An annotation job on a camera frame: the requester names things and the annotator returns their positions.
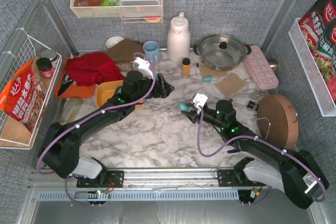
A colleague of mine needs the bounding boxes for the teal coffee capsule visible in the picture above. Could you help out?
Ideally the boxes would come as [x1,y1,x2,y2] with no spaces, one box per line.
[203,76,212,82]
[178,102,190,112]

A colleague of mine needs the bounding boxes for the orange plastic storage basket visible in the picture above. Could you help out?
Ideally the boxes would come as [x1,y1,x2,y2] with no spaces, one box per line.
[95,79,144,110]

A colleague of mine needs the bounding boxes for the red cloth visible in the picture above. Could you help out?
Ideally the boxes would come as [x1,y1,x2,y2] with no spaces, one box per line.
[65,52,124,87]

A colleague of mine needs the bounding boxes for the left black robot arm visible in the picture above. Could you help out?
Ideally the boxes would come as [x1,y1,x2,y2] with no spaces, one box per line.
[37,70,174,179]

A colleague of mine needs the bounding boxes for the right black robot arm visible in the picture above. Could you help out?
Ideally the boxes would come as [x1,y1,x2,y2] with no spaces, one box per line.
[179,100,329,209]

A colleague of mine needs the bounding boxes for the small orange juice bottle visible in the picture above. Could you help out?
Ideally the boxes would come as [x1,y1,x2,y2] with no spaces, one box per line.
[182,58,191,76]

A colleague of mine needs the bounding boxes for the light blue mug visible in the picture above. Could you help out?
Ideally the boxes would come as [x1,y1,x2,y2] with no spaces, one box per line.
[143,40,162,63]

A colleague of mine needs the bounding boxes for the brown cork coaster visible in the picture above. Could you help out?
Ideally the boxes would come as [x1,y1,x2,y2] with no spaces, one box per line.
[215,73,247,98]
[198,64,227,78]

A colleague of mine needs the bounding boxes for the striped pink cloth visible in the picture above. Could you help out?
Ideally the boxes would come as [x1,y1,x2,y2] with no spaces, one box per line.
[115,61,137,72]

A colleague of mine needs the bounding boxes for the white thermos jug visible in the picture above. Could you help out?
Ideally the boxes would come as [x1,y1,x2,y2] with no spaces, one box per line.
[167,12,191,63]

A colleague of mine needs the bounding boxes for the stainless steel pot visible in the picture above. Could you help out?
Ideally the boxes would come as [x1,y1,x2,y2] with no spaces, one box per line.
[193,35,251,71]

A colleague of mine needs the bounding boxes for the white small bowl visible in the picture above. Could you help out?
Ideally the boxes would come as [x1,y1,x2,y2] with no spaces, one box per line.
[106,36,124,49]

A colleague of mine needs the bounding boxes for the pink egg tray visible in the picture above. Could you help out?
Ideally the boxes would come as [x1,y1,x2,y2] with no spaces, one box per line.
[244,45,279,90]

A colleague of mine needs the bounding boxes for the round wooden board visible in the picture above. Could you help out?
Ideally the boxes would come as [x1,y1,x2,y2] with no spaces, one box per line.
[257,94,299,149]

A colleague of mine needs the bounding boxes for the orange plastic tray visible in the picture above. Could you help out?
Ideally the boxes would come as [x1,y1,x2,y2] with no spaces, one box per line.
[54,56,96,99]

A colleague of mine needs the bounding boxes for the clear plastic food containers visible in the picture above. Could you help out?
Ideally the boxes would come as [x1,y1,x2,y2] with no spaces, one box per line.
[119,0,161,17]

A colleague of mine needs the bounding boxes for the black kitchen knife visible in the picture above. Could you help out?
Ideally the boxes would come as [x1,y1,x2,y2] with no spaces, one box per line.
[57,79,73,97]

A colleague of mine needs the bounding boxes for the silver lid jar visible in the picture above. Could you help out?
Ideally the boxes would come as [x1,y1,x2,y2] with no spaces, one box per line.
[41,49,58,63]

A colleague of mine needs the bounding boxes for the dark lid glass jar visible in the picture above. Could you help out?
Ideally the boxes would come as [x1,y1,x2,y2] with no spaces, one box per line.
[36,58,54,78]

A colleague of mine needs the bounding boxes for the red snack bag left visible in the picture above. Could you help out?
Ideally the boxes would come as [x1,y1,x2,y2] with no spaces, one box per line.
[1,61,44,132]

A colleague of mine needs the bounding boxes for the red seasoning bag right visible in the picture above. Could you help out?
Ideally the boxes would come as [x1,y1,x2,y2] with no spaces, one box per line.
[298,0,336,83]

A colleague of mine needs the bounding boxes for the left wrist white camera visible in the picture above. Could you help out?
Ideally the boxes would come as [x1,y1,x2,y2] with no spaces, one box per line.
[132,57,154,79]

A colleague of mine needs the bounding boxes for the white wire basket right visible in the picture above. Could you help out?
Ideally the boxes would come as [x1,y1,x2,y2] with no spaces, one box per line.
[288,18,335,117]

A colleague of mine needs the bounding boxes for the white wire rack left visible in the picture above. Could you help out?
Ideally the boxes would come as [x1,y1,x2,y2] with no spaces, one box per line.
[1,28,62,150]

